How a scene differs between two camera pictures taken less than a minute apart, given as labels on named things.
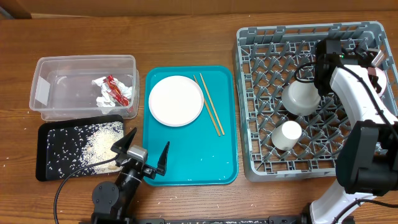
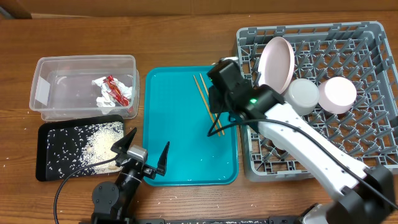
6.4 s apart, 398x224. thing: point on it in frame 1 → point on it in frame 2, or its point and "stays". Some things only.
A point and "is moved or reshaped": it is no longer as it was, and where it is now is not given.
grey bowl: (301, 98) stays
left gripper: (150, 171) stays
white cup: (285, 137) is moved or reshaped
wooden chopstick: (209, 110) stays
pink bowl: (381, 77) → (336, 94)
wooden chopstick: (212, 105) stays
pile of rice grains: (83, 150) stays
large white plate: (176, 101) → (277, 65)
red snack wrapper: (109, 85) stays
